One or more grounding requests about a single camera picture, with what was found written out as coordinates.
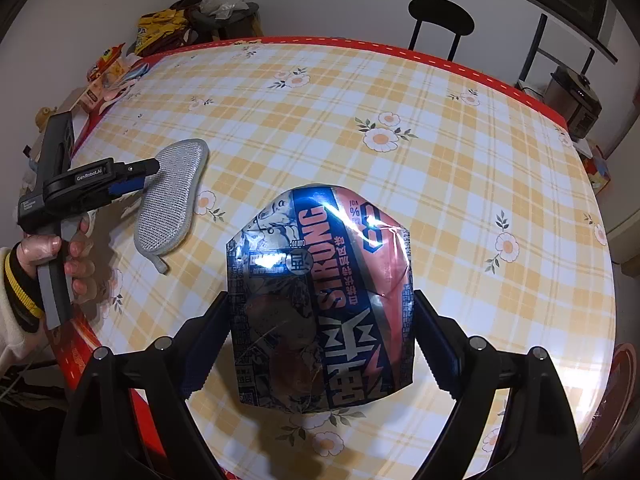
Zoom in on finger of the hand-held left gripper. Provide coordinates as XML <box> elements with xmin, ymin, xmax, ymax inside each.
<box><xmin>106</xmin><ymin>177</ymin><xmax>151</xmax><ymax>199</ymax></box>
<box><xmin>114</xmin><ymin>157</ymin><xmax>161</xmax><ymax>181</ymax></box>

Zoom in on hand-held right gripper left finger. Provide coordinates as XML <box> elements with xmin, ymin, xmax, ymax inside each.
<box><xmin>55</xmin><ymin>290</ymin><xmax>236</xmax><ymax>480</ymax></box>

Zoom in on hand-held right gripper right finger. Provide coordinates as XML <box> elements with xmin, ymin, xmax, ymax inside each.
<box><xmin>412</xmin><ymin>289</ymin><xmax>583</xmax><ymax>480</ymax></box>

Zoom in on silver scouring pad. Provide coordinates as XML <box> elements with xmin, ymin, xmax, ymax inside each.
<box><xmin>132</xmin><ymin>138</ymin><xmax>211</xmax><ymax>276</ymax></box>

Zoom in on blue pink snack bag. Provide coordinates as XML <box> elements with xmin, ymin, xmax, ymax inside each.
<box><xmin>225</xmin><ymin>183</ymin><xmax>418</xmax><ymax>413</ymax></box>

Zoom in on person's left forearm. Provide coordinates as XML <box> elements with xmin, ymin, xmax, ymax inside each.
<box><xmin>0</xmin><ymin>245</ymin><xmax>48</xmax><ymax>376</ymax></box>

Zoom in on person's left hand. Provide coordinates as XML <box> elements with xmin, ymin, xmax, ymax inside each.
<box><xmin>15</xmin><ymin>221</ymin><xmax>101</xmax><ymax>307</ymax></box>

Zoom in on pastel plastic spoons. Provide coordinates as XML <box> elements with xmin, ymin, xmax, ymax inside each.
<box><xmin>100</xmin><ymin>57</ymin><xmax>151</xmax><ymax>106</ymax></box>

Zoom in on red snack packet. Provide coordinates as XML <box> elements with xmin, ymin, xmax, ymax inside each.
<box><xmin>87</xmin><ymin>42</ymin><xmax>126</xmax><ymax>81</ymax></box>

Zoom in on yellow brown snack bag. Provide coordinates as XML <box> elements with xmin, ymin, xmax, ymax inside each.
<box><xmin>132</xmin><ymin>7</ymin><xmax>193</xmax><ymax>58</ymax></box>

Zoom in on yellow plaid tablecloth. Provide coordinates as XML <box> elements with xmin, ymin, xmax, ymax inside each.
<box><xmin>72</xmin><ymin>35</ymin><xmax>618</xmax><ymax>480</ymax></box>

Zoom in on crumpled clear plastic bags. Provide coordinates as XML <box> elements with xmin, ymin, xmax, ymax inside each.
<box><xmin>197</xmin><ymin>0</ymin><xmax>251</xmax><ymax>18</ymax></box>

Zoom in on colourful shopping bag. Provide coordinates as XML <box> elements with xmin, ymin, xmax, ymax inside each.
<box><xmin>582</xmin><ymin>145</ymin><xmax>613</xmax><ymax>196</ymax></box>

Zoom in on brown pressure cooker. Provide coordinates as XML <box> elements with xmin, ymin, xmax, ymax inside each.
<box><xmin>542</xmin><ymin>66</ymin><xmax>603</xmax><ymax>142</ymax></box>

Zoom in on black metal rack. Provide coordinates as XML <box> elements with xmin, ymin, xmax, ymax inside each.
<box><xmin>520</xmin><ymin>12</ymin><xmax>596</xmax><ymax>96</ymax></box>

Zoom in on black round chair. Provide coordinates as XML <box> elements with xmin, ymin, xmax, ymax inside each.
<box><xmin>407</xmin><ymin>0</ymin><xmax>476</xmax><ymax>63</ymax></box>

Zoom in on black window sill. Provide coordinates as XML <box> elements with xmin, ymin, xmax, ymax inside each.
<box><xmin>500</xmin><ymin>0</ymin><xmax>619</xmax><ymax>63</ymax></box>

